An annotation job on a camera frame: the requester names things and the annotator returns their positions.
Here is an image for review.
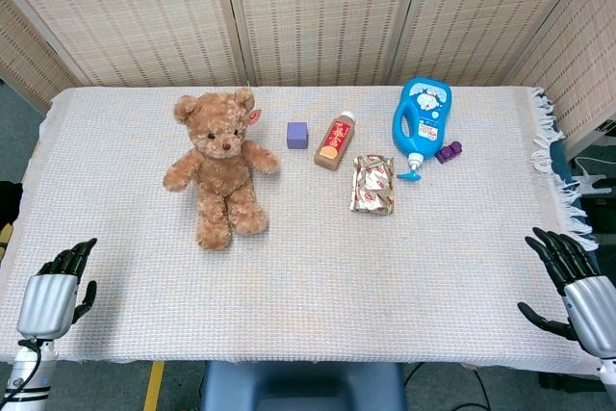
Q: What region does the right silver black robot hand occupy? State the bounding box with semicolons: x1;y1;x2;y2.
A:
517;226;616;362

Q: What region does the brown plush teddy bear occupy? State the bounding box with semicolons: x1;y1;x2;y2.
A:
162;87;280;251

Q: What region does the blue pump dispenser bottle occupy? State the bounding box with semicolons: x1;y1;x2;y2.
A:
392;77;454;183

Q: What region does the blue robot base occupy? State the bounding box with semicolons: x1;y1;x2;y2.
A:
199;361;409;411

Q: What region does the gold foil snack packet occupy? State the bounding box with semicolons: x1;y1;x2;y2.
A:
349;153;396;215

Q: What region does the purple toy building brick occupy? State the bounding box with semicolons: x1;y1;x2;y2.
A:
434;141;464;163

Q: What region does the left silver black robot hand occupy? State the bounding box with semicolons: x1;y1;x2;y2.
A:
16;238;98;340

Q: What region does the brown juice bottle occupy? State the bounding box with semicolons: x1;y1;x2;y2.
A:
313;111;358;167

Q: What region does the black cable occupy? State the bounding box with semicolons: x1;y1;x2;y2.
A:
406;363;492;411

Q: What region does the purple foam cube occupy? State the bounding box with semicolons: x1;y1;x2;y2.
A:
286;121;309;150

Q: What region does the woven folding screen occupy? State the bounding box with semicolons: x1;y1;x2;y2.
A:
0;0;616;152

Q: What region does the white woven tablecloth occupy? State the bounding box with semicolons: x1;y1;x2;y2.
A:
0;86;603;377

